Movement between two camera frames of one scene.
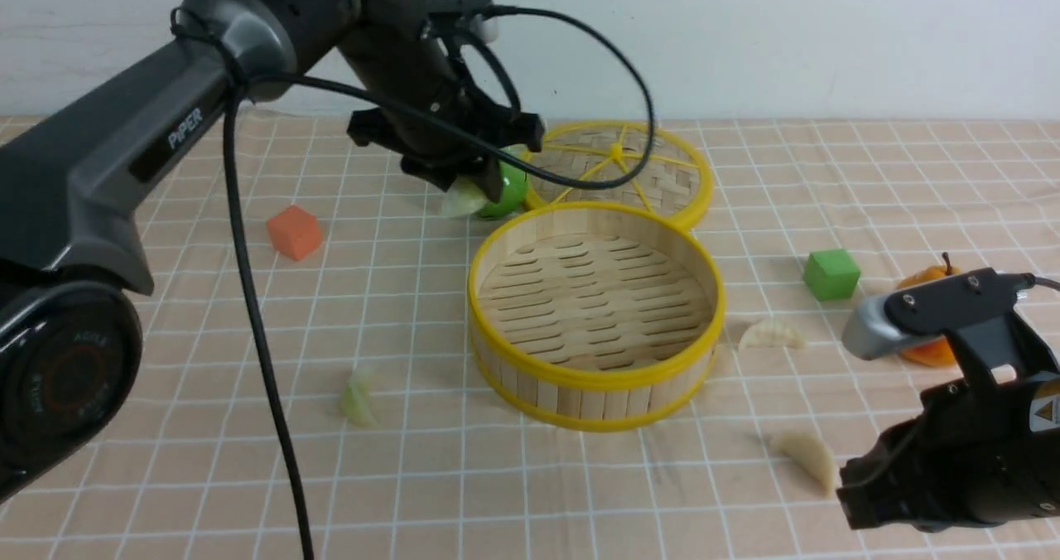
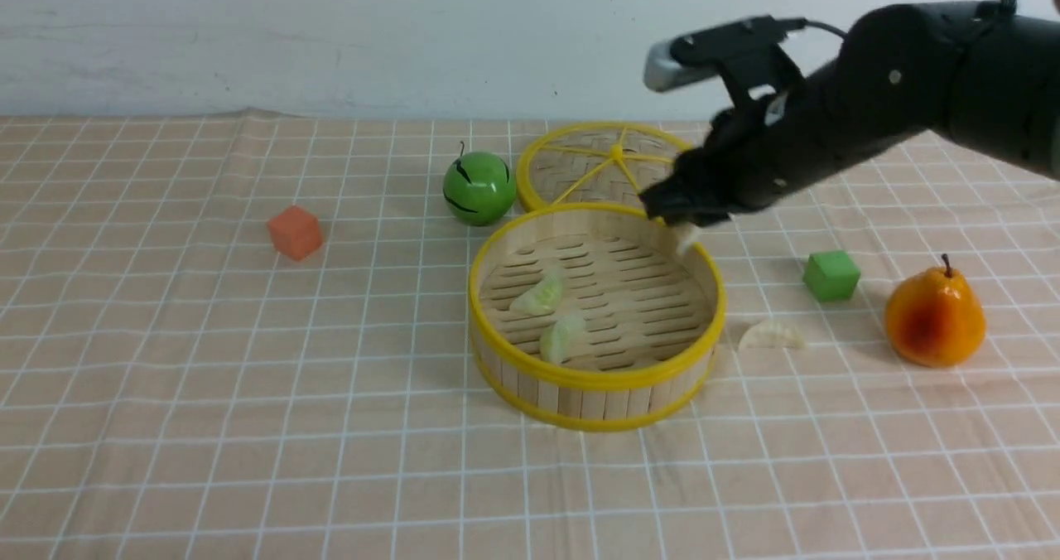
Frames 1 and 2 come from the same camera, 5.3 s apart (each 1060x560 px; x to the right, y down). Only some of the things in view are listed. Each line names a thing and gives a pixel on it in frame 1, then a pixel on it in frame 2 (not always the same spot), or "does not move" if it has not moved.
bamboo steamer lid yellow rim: [677, 186] does not move
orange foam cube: [294, 233] does not move
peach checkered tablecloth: [309, 389] does not move
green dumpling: [464, 198] → [543, 296]
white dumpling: [813, 457] → [691, 234]
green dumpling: [357, 403] → [560, 339]
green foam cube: [832, 274] does not move
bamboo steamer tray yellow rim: [594, 316] does not move
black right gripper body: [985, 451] → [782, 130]
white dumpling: [771, 335] does not move
